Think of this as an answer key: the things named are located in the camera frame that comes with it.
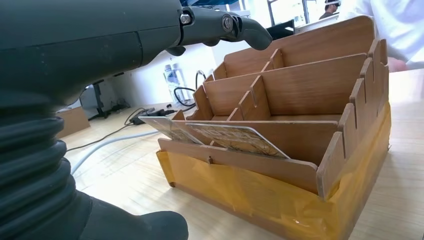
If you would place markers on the brown cardboard box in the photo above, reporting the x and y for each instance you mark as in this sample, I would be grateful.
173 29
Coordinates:
73 121

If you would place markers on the black power adapter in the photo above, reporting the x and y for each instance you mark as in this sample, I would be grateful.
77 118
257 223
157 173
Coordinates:
150 114

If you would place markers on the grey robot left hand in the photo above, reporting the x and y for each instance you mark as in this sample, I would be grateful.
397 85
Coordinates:
82 43

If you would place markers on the black monitor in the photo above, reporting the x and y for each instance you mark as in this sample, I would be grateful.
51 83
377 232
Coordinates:
281 30

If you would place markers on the clear water bottle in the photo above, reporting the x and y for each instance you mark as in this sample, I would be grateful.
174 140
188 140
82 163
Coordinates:
181 79
170 81

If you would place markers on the black stand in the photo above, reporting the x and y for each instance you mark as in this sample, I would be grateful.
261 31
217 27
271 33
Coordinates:
98 99

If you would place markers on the gold room key card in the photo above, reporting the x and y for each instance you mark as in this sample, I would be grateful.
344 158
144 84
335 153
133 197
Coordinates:
238 139
172 129

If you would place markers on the seated person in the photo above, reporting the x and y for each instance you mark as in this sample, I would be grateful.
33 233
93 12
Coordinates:
394 30

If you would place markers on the wooden card organizer box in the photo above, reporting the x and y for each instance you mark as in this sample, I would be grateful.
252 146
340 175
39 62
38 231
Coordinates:
285 92

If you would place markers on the standing person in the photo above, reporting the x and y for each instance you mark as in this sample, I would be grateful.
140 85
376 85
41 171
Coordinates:
329 10

